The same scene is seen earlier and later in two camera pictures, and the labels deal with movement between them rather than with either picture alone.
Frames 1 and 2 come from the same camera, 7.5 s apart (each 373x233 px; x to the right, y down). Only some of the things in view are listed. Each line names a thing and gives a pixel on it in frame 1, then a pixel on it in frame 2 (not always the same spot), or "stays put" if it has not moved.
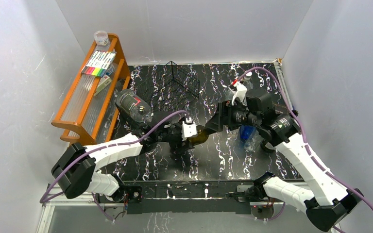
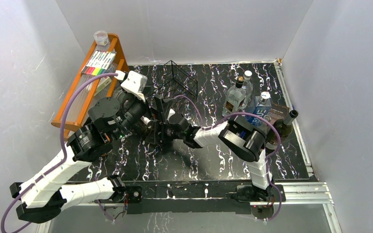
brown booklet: (280, 109) stays put
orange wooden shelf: (93, 108) stays put
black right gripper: (223, 116) -> (162, 138)
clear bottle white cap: (247, 81) stays put
